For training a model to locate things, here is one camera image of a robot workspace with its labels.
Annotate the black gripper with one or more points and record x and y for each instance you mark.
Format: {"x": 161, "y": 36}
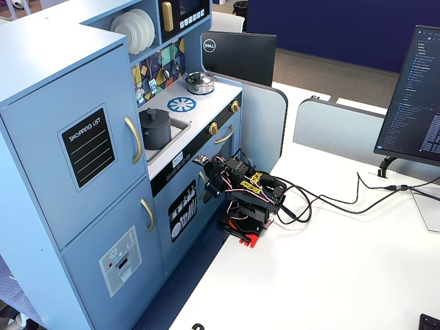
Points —
{"x": 210, "y": 187}

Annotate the gray pot lid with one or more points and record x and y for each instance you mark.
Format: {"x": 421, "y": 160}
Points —
{"x": 153, "y": 117}

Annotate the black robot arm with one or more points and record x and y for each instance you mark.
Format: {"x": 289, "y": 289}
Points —
{"x": 254, "y": 192}

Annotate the black red robot base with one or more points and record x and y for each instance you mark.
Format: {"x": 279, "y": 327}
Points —
{"x": 247, "y": 233}

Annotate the steel pot lid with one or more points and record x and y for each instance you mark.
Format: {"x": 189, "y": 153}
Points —
{"x": 197, "y": 78}

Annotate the gold stove knob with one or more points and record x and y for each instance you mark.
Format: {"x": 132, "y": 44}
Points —
{"x": 213, "y": 129}
{"x": 235, "y": 106}

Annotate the gray pot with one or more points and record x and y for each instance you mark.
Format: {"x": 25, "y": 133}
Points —
{"x": 158, "y": 137}

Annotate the tall gray desk divider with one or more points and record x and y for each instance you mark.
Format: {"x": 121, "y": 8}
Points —
{"x": 264, "y": 123}

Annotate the steel toy pot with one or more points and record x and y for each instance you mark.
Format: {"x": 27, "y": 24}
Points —
{"x": 201, "y": 87}

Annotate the metal toy spatula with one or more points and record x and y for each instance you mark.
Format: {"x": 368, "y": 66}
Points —
{"x": 152, "y": 85}

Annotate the metal toy skimmer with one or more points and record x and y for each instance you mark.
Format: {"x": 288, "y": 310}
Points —
{"x": 139, "y": 93}

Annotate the metal toy ladle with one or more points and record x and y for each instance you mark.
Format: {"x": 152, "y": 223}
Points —
{"x": 166, "y": 74}

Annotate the small metal toy spoon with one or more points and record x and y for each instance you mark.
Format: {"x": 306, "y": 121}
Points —
{"x": 176, "y": 66}

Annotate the shopping list chalkboard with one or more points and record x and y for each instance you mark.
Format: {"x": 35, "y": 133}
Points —
{"x": 87, "y": 148}

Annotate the black Dell monitor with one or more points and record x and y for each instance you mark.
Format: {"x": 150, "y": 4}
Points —
{"x": 240, "y": 56}

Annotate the low gray desk divider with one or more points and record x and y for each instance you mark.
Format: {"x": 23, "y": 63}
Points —
{"x": 337, "y": 130}

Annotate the white chair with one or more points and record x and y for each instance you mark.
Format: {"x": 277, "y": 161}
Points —
{"x": 227, "y": 22}

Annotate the blue toy kitchen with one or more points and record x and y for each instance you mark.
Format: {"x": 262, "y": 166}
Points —
{"x": 68, "y": 103}

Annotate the white toy plate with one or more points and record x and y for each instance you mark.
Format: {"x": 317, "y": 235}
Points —
{"x": 121, "y": 34}
{"x": 152, "y": 29}
{"x": 141, "y": 29}

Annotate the black microwave door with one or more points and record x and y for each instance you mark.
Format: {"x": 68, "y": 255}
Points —
{"x": 192, "y": 8}

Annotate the black waste bin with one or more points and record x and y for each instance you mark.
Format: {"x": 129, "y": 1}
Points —
{"x": 240, "y": 7}

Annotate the gray monitor stand plate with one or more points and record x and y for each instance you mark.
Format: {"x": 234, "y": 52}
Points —
{"x": 428, "y": 209}

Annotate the monitor with lit screen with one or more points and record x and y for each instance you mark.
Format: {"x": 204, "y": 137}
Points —
{"x": 412, "y": 96}

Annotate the black keyboard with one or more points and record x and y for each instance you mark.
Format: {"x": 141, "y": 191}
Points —
{"x": 429, "y": 322}

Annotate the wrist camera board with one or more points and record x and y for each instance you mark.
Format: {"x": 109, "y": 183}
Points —
{"x": 201, "y": 159}

